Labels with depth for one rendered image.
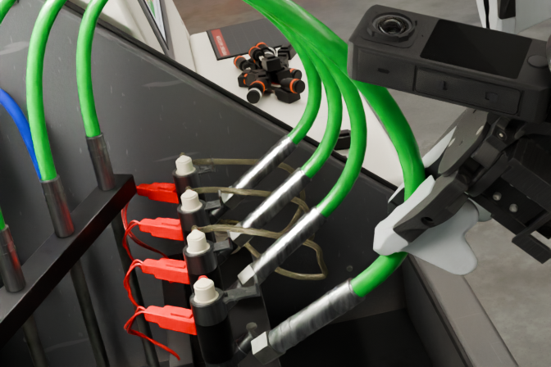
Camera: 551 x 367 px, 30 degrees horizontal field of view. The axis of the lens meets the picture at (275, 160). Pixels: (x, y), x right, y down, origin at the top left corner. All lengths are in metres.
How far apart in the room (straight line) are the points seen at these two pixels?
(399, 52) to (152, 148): 0.59
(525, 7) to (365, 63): 0.36
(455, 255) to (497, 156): 0.09
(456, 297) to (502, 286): 1.71
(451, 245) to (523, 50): 0.14
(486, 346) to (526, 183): 0.43
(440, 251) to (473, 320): 0.38
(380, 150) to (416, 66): 0.74
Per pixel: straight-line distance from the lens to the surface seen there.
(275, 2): 0.62
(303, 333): 0.73
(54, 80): 1.08
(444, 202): 0.59
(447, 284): 1.07
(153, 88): 1.08
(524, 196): 0.60
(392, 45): 0.56
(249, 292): 0.83
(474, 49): 0.57
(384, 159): 1.27
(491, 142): 0.57
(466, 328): 1.01
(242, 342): 0.86
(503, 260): 2.87
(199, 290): 0.82
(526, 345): 2.56
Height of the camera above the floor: 1.55
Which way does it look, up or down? 26 degrees down
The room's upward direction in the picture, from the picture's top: 10 degrees counter-clockwise
